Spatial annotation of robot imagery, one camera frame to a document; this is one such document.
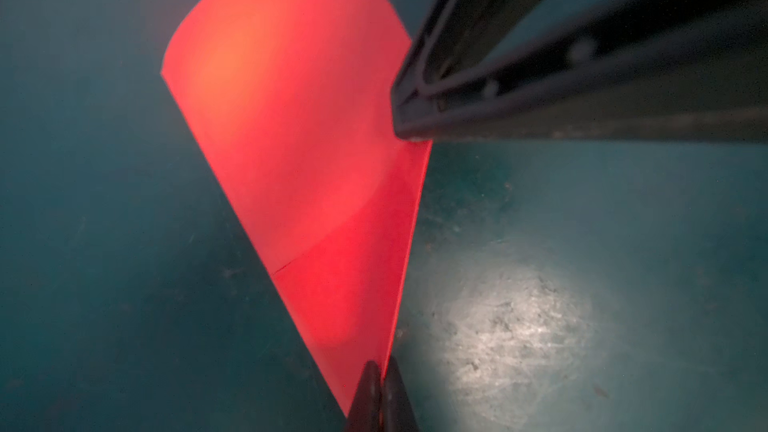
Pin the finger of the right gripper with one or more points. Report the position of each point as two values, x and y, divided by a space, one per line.
653 70

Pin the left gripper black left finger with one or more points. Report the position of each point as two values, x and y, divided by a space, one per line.
364 412

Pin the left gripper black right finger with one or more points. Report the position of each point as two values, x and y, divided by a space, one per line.
396 412

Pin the red square paper sheet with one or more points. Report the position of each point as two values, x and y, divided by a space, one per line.
289 101

